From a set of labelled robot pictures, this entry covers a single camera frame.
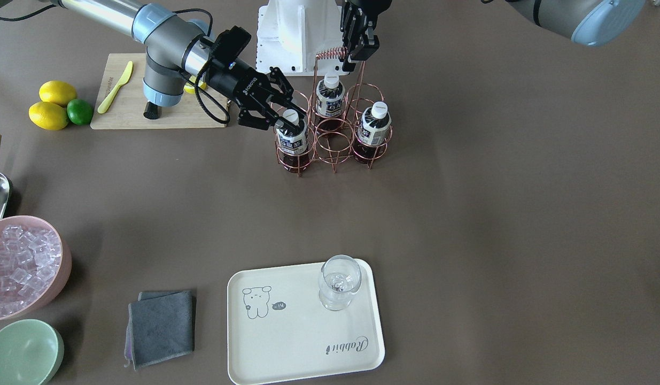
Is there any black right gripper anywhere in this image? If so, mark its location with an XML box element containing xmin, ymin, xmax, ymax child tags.
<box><xmin>201</xmin><ymin>59</ymin><xmax>304</xmax><ymax>132</ymax></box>

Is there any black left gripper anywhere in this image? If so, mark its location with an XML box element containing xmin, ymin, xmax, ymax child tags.
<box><xmin>340</xmin><ymin>1</ymin><xmax>384</xmax><ymax>73</ymax></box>

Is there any tea bottle white cap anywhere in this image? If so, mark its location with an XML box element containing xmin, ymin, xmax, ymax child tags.
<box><xmin>274</xmin><ymin>108</ymin><xmax>310</xmax><ymax>174</ymax></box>

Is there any copper wire bottle basket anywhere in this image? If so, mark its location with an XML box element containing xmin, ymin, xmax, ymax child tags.
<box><xmin>275</xmin><ymin>64</ymin><xmax>393</xmax><ymax>177</ymax></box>

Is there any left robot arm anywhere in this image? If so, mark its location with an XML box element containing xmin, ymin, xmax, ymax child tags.
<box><xmin>339</xmin><ymin>1</ymin><xmax>645</xmax><ymax>72</ymax></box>

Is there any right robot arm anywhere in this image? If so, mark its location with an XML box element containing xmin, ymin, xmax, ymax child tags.
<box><xmin>52</xmin><ymin>1</ymin><xmax>306</xmax><ymax>134</ymax></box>

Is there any half lemon slice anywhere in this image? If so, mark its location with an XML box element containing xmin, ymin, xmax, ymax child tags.
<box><xmin>183</xmin><ymin>76</ymin><xmax>208</xmax><ymax>95</ymax></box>

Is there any steel muddler black tip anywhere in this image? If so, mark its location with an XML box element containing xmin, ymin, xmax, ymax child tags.
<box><xmin>143</xmin><ymin>102</ymin><xmax>161</xmax><ymax>120</ymax></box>

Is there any wooden cutting board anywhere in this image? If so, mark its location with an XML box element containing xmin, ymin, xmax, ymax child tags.
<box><xmin>90</xmin><ymin>53</ymin><xmax>224</xmax><ymax>130</ymax></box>

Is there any yellow plastic knife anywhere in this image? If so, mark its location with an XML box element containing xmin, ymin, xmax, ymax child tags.
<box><xmin>97</xmin><ymin>61</ymin><xmax>134</xmax><ymax>114</ymax></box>

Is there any clear wine glass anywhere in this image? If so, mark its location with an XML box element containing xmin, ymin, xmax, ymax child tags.
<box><xmin>318</xmin><ymin>255</ymin><xmax>362</xmax><ymax>311</ymax></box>

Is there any green lime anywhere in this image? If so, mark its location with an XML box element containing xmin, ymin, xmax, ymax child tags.
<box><xmin>66</xmin><ymin>98</ymin><xmax>95</xmax><ymax>125</ymax></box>

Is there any yellow lemon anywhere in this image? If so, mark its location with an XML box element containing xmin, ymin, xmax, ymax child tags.
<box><xmin>28</xmin><ymin>102</ymin><xmax>70</xmax><ymax>130</ymax></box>
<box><xmin>38</xmin><ymin>80</ymin><xmax>77</xmax><ymax>107</ymax></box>

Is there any cream rabbit tray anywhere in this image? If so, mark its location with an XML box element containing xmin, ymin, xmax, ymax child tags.
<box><xmin>227</xmin><ymin>260</ymin><xmax>386</xmax><ymax>384</ymax></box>

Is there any grey folded cloth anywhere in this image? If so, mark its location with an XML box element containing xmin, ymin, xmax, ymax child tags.
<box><xmin>124</xmin><ymin>290</ymin><xmax>196</xmax><ymax>371</ymax></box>

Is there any pink bowl with ice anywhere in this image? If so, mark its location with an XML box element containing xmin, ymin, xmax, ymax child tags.
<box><xmin>0</xmin><ymin>216</ymin><xmax>72</xmax><ymax>321</ymax></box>

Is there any green bowl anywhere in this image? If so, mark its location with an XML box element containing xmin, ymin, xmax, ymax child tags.
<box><xmin>0</xmin><ymin>319</ymin><xmax>65</xmax><ymax>384</ymax></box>

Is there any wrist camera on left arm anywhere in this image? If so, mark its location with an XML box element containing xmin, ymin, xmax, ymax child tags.
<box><xmin>209</xmin><ymin>25</ymin><xmax>252</xmax><ymax>67</ymax></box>

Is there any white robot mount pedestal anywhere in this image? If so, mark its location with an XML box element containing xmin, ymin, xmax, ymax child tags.
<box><xmin>256</xmin><ymin>1</ymin><xmax>347</xmax><ymax>76</ymax></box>

